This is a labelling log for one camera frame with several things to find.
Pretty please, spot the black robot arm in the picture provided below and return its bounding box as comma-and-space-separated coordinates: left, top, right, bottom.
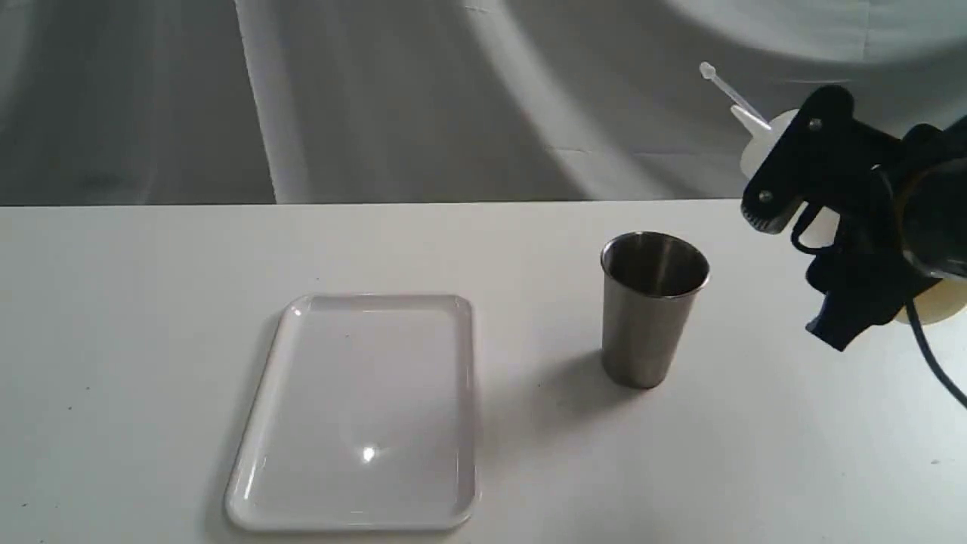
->
732, 85, 966, 351

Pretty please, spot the clear plastic squeeze bottle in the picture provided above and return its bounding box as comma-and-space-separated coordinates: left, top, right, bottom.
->
699, 61, 966, 325

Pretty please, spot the stainless steel cup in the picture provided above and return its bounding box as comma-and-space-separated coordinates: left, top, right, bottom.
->
601, 231, 710, 390

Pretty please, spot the white plastic tray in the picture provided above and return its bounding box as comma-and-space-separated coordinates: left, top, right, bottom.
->
224, 293, 479, 533

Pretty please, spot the grey fabric backdrop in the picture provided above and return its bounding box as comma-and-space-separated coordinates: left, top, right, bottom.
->
2, 1, 965, 206

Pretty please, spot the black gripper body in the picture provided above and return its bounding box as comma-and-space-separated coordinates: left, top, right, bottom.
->
740, 85, 945, 303

